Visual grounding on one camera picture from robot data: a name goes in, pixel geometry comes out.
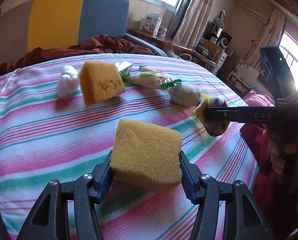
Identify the small clear snack packet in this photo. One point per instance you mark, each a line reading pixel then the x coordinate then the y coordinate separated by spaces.
pixel 149 69

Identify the white printed carton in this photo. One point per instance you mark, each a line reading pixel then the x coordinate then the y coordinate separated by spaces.
pixel 152 23

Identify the green cracker packet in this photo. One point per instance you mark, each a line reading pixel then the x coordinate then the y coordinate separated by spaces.
pixel 149 80

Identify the grey bed rail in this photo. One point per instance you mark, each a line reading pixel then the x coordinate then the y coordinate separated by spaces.
pixel 146 45

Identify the small green box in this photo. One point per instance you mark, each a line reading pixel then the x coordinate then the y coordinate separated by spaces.
pixel 124 69

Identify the beige patterned curtain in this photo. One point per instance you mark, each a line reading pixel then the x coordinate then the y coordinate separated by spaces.
pixel 271 32
pixel 194 12

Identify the wooden desk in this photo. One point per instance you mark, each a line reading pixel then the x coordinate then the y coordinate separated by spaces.
pixel 179 46

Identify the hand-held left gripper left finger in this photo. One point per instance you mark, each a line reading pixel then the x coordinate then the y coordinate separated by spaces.
pixel 105 177

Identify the yellow grey sock ball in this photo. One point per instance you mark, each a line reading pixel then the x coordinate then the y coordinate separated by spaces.
pixel 215 127

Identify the white cloth ball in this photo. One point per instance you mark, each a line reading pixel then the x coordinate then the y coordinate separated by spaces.
pixel 67 82

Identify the maroon duvet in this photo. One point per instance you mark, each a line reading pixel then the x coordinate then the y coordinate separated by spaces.
pixel 101 45

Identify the white storage shelf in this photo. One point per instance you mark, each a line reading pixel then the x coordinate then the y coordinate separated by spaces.
pixel 241 76

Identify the person's right hand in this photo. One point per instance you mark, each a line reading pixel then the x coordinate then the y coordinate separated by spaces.
pixel 281 152

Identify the white rolled sock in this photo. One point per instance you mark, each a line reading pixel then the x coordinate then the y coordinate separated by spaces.
pixel 185 95

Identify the black silver coffee machine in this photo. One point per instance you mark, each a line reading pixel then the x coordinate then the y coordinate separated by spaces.
pixel 219 35

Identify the purple jar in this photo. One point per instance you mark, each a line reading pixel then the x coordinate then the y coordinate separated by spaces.
pixel 163 31

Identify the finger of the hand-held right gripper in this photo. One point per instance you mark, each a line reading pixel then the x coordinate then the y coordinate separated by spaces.
pixel 239 114

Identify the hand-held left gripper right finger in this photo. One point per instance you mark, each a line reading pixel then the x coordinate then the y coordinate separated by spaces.
pixel 187 181

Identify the smooth yellow sponge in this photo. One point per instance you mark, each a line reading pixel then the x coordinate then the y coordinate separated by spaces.
pixel 146 152

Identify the grey yellow blue chair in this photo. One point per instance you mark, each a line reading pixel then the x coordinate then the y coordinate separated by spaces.
pixel 64 17

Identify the dented yellow sponge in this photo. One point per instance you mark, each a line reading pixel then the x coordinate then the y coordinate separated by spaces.
pixel 101 82

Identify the magenta cloth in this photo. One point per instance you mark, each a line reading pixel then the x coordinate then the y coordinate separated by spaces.
pixel 264 192

